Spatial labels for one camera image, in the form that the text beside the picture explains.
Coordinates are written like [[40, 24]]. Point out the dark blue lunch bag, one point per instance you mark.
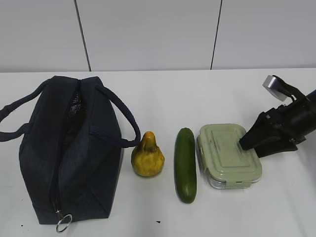
[[71, 148]]

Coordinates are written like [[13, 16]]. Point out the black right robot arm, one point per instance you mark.
[[281, 129]]

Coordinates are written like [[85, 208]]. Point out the green cucumber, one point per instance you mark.
[[185, 166]]

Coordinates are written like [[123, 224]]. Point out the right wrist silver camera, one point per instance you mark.
[[276, 88]]

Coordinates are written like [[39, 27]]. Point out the yellow gourd toy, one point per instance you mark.
[[147, 159]]

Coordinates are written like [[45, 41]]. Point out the green lid glass food container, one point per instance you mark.
[[224, 163]]

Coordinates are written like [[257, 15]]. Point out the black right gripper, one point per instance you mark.
[[280, 129]]

